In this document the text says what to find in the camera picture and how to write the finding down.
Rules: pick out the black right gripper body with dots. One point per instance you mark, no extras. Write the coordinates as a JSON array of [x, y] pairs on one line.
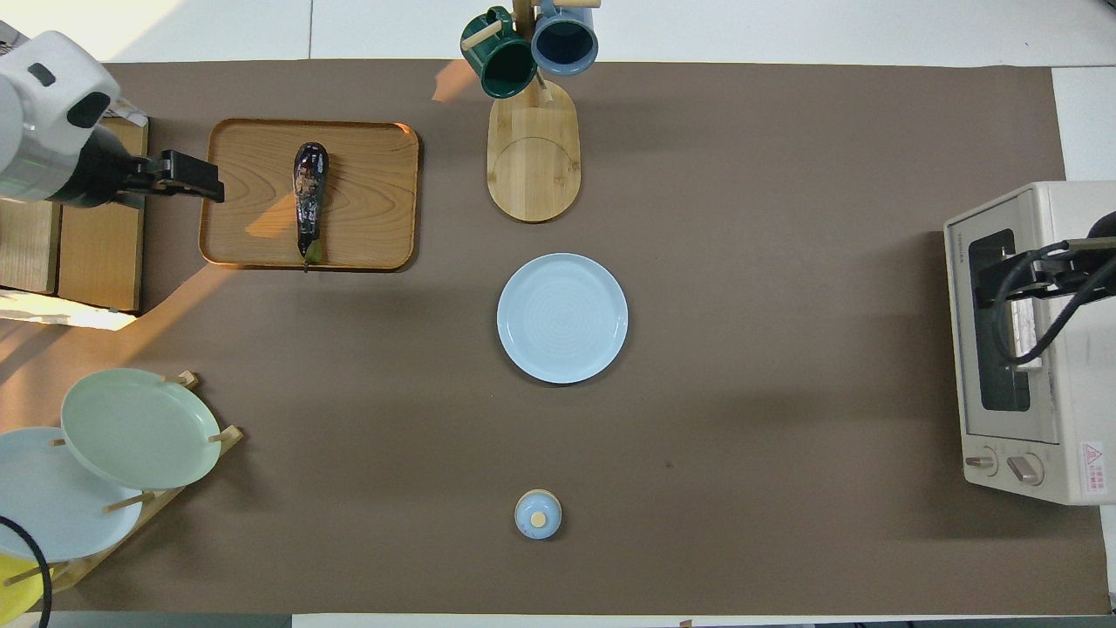
[[1098, 244]]

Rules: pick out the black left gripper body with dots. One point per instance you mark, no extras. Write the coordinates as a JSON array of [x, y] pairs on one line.
[[96, 174]]

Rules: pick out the glass oven door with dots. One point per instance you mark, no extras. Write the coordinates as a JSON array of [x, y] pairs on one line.
[[994, 384]]

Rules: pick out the dark purple eggplant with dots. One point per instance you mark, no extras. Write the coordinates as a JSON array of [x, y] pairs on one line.
[[311, 201]]

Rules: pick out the light blue ribbed plate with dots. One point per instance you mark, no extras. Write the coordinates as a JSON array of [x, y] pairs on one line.
[[562, 318]]

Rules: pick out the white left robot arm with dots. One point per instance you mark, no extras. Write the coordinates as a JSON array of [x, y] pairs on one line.
[[44, 105]]

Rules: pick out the cream toaster oven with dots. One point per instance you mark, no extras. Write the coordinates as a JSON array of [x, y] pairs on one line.
[[1090, 392]]

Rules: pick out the wooden serving tray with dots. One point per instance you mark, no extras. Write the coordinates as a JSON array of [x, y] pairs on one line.
[[375, 201]]

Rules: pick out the pale green plate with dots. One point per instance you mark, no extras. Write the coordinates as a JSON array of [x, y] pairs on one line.
[[139, 427]]

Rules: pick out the wooden plate rack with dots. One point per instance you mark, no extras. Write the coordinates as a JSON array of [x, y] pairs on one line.
[[227, 436]]

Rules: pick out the dark green mug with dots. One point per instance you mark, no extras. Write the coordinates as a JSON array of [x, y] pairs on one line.
[[501, 65]]

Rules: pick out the light blue racked plate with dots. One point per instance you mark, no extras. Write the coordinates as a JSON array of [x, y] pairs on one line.
[[52, 506]]

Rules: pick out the wooden mug tree stand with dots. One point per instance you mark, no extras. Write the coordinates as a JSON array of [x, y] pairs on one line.
[[534, 157]]

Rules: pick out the brown table mat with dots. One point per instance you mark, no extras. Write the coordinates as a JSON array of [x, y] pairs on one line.
[[697, 488]]

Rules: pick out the blue mug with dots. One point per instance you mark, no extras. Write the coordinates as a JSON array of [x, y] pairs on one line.
[[564, 44]]

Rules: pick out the yellow plate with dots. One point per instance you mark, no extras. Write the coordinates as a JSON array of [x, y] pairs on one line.
[[13, 593]]

